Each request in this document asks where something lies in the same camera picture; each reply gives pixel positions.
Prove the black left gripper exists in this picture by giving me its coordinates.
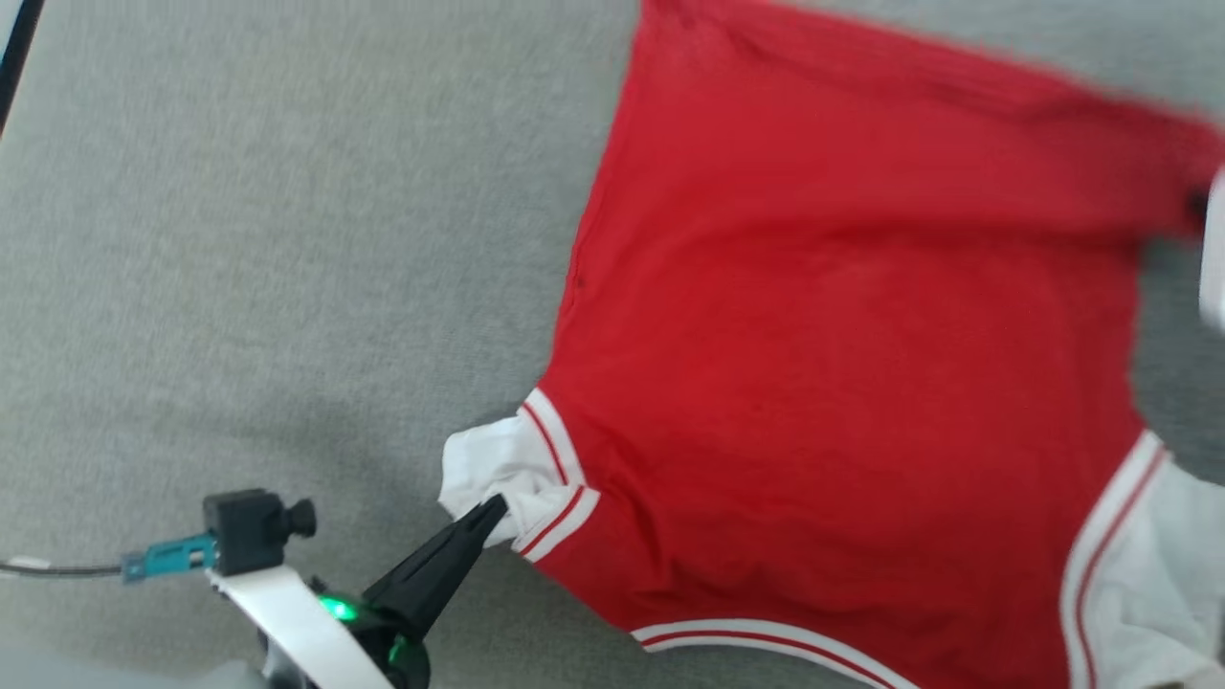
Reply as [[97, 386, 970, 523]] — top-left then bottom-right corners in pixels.
[[316, 493, 510, 689]]

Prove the red shirt with white trim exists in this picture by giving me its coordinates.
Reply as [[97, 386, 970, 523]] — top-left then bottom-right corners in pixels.
[[438, 0, 1225, 689]]

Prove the grey fabric sofa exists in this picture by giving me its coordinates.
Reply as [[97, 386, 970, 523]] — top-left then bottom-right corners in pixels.
[[0, 0, 1225, 689]]

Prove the black skirting strip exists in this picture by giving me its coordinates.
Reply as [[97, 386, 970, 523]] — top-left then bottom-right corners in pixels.
[[0, 0, 46, 135]]

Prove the cable with teal connector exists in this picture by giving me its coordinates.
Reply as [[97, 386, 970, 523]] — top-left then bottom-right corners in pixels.
[[0, 536, 219, 585]]

